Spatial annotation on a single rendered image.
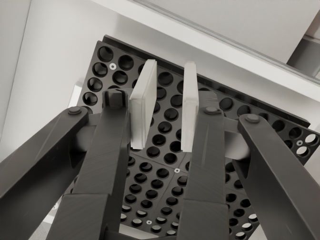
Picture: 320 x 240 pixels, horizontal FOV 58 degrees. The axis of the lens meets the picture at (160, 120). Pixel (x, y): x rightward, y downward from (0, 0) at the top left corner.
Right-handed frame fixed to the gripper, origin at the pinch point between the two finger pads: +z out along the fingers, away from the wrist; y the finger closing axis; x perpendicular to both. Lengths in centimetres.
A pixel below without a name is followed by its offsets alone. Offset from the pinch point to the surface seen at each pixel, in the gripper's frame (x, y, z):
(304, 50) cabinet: -2.6, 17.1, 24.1
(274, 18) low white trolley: 1.8, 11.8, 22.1
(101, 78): -1.2, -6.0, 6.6
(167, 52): -0.6, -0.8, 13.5
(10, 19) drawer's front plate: 2.9, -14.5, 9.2
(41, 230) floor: -117, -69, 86
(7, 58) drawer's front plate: -0.8, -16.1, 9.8
